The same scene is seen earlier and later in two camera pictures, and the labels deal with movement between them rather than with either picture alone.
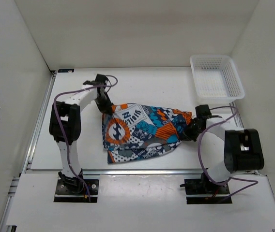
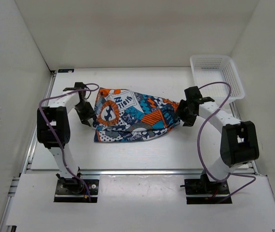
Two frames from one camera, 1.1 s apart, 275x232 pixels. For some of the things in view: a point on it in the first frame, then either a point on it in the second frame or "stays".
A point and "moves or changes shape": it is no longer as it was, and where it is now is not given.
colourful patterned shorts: (132, 132) moves or changes shape
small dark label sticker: (66, 70) stays
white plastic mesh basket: (216, 79) stays
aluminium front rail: (55, 172) stays
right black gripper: (187, 134) to (188, 122)
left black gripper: (107, 108) to (91, 114)
